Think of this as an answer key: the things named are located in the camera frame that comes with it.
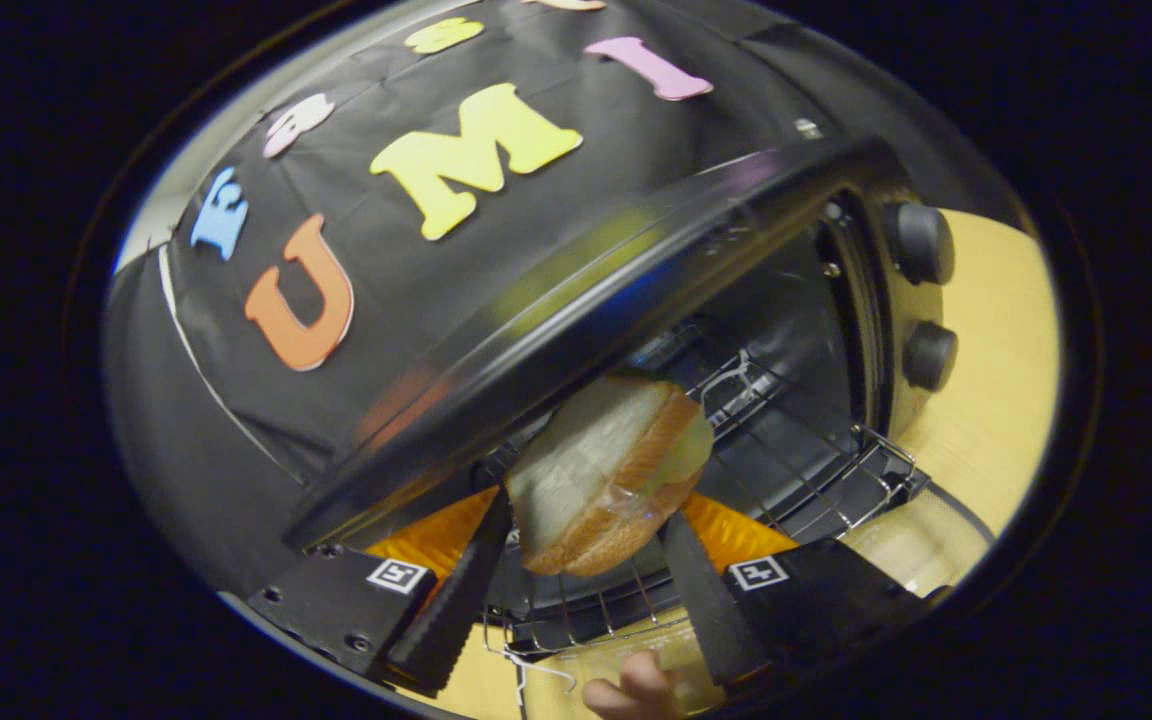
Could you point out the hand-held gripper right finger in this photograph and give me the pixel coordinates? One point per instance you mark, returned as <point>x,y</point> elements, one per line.
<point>706,600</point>

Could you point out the black toaster oven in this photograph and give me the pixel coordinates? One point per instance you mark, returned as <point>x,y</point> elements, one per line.
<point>636,270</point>

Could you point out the white bread sandwich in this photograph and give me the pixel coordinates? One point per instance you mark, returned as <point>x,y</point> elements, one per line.
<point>586,470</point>

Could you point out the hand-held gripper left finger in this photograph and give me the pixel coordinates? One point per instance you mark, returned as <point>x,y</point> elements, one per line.
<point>456,600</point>

